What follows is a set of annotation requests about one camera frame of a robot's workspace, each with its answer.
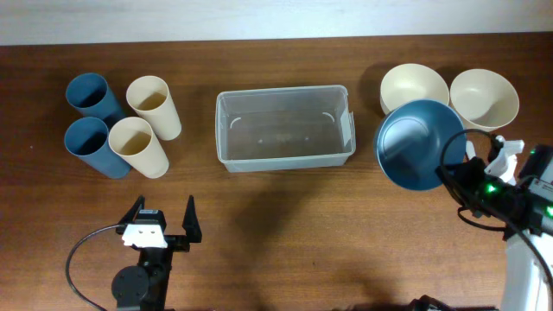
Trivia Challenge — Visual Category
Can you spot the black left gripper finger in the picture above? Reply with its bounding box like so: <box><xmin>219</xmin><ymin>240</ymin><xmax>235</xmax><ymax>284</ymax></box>
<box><xmin>118</xmin><ymin>195</ymin><xmax>145</xmax><ymax>225</ymax></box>
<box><xmin>182</xmin><ymin>195</ymin><xmax>202</xmax><ymax>243</ymax></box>

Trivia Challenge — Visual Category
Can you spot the cream cup front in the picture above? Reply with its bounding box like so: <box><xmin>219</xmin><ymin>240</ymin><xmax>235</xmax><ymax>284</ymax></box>
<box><xmin>108</xmin><ymin>117</ymin><xmax>169</xmax><ymax>179</ymax></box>

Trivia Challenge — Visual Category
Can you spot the cream cup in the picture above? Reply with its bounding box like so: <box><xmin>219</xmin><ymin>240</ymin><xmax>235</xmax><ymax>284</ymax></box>
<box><xmin>108</xmin><ymin>117</ymin><xmax>169</xmax><ymax>179</ymax></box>
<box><xmin>126</xmin><ymin>75</ymin><xmax>182</xmax><ymax>141</ymax></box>

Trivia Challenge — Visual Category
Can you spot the cream bowl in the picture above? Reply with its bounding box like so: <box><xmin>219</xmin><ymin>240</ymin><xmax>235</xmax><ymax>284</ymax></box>
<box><xmin>379</xmin><ymin>63</ymin><xmax>449</xmax><ymax>115</ymax></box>
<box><xmin>449</xmin><ymin>69</ymin><xmax>519</xmax><ymax>132</ymax></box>

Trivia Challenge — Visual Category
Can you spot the blue bowl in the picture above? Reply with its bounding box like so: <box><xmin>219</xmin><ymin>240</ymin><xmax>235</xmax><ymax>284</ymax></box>
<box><xmin>373</xmin><ymin>99</ymin><xmax>467</xmax><ymax>191</ymax></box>

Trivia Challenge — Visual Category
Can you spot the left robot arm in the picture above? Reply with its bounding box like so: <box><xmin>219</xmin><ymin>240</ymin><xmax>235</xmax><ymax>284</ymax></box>
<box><xmin>111</xmin><ymin>196</ymin><xmax>202</xmax><ymax>311</ymax></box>

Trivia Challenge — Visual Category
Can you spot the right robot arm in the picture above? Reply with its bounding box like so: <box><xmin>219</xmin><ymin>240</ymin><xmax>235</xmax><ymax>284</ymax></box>
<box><xmin>437</xmin><ymin>143</ymin><xmax>552</xmax><ymax>310</ymax></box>

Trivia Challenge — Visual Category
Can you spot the clear plastic container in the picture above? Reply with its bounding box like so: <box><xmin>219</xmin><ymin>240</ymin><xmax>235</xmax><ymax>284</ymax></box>
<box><xmin>215</xmin><ymin>85</ymin><xmax>356</xmax><ymax>173</ymax></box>

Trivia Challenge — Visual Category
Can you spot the blue cup front left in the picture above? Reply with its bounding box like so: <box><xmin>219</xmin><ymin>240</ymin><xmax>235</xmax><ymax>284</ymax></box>
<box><xmin>64</xmin><ymin>117</ymin><xmax>131</xmax><ymax>179</ymax></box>

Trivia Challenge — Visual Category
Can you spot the blue cup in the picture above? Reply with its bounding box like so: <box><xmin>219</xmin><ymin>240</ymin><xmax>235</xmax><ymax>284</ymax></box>
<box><xmin>66</xmin><ymin>73</ymin><xmax>127</xmax><ymax>129</ymax></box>
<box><xmin>64</xmin><ymin>117</ymin><xmax>131</xmax><ymax>179</ymax></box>

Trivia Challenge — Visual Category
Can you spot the cream cup back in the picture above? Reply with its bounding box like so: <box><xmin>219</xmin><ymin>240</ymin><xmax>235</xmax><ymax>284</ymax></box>
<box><xmin>126</xmin><ymin>75</ymin><xmax>182</xmax><ymax>141</ymax></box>

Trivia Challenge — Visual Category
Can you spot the blue cup back left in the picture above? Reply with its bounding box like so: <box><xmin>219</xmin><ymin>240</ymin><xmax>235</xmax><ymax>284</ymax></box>
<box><xmin>66</xmin><ymin>73</ymin><xmax>127</xmax><ymax>129</ymax></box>

